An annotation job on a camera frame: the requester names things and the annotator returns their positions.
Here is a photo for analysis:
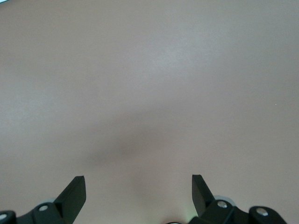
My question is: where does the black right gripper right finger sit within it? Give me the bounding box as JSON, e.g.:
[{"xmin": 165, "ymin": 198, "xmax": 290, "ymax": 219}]
[{"xmin": 188, "ymin": 175, "xmax": 249, "ymax": 224}]

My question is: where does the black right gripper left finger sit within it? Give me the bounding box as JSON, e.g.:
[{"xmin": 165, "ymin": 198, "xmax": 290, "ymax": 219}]
[{"xmin": 15, "ymin": 176, "xmax": 87, "ymax": 224}]

